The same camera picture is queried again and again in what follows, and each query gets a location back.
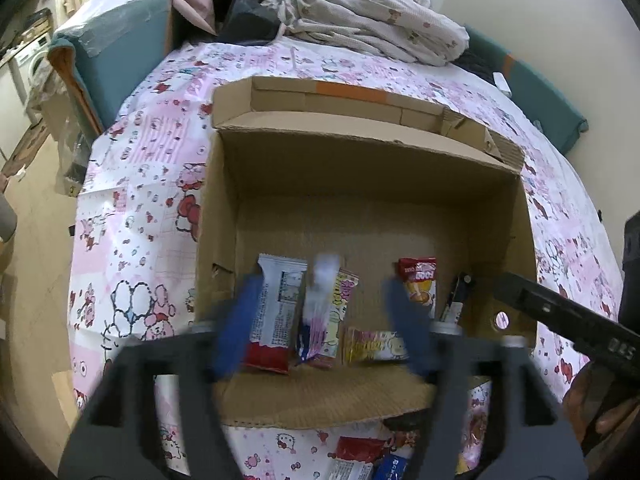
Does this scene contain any patterned floor rug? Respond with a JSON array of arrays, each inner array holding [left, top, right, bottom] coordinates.
[[0, 125, 51, 181]]

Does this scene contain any pink cartoon printed bed sheet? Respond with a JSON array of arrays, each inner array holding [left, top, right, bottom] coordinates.
[[67, 35, 626, 480]]

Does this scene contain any grey trash bin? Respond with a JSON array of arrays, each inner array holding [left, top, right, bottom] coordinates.
[[0, 192, 18, 243]]

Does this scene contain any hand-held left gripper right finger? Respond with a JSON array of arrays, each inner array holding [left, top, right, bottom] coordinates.
[[382, 277, 590, 480]]

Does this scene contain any white washing machine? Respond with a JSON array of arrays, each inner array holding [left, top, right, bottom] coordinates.
[[12, 35, 53, 111]]

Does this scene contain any person's right hand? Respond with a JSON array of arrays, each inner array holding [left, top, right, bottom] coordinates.
[[562, 355, 640, 456]]

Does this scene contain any blue snack packet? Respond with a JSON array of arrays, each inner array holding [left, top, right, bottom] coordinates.
[[372, 455, 416, 480]]

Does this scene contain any white flat board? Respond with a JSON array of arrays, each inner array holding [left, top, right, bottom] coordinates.
[[60, 0, 181, 36]]

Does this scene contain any dark snack packet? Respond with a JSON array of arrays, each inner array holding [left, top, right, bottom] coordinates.
[[439, 272, 473, 325]]

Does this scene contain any crumpled floral duvet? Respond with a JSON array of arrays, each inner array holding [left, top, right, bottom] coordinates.
[[220, 0, 471, 67]]

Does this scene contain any teal orange-edged cushion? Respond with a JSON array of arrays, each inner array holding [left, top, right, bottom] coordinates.
[[47, 0, 176, 133]]

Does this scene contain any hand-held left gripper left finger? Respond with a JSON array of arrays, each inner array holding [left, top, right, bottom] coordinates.
[[57, 272, 266, 480]]

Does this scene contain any clear plastic bag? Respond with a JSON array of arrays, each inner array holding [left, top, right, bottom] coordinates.
[[30, 75, 101, 196]]

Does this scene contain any white red snack packet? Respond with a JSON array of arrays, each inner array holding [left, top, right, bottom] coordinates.
[[242, 254, 308, 375]]

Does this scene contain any red cake snack packet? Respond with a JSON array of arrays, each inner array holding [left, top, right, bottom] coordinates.
[[397, 257, 438, 318]]

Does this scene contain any pink cloth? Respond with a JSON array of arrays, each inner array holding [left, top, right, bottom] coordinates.
[[172, 0, 221, 36]]

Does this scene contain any cream cartoon candy packet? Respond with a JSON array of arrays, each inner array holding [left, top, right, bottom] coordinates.
[[295, 252, 346, 366]]

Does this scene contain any brown cardboard box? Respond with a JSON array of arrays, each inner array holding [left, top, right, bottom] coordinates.
[[195, 76, 538, 431]]

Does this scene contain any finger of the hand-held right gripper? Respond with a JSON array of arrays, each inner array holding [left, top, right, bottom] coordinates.
[[492, 272, 581, 345]]

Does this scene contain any teal bed cushion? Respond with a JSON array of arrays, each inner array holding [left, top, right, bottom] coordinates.
[[455, 25, 588, 156]]

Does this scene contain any dark cloth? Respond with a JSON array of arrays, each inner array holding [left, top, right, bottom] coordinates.
[[212, 0, 288, 43]]

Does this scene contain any small red candy packet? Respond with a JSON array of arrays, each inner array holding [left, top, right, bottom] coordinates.
[[334, 436, 388, 466]]

